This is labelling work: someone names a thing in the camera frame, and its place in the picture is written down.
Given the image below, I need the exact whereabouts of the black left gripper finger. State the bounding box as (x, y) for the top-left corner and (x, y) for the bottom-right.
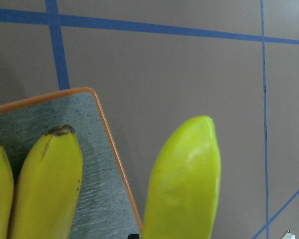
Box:
(127, 234), (139, 239)

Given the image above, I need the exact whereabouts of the yellow banana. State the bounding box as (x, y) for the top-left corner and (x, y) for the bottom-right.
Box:
(0, 129), (15, 239)
(8, 125), (83, 239)

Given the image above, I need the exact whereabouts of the grey square plate orange rim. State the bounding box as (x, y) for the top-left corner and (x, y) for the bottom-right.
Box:
(0, 87), (142, 239)

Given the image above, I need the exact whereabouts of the white mounting base plate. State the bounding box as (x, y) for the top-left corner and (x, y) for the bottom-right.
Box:
(282, 230), (296, 239)

